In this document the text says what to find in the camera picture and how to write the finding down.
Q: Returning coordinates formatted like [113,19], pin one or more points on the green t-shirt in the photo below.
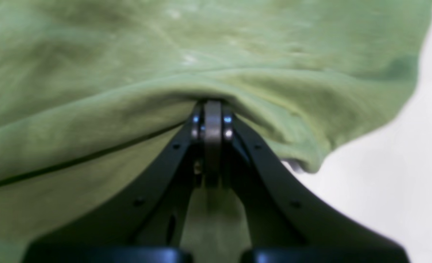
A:
[92,90]

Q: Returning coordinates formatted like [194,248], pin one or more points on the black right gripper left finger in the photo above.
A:
[143,223]

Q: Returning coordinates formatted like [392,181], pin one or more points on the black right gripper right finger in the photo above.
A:
[287,222]

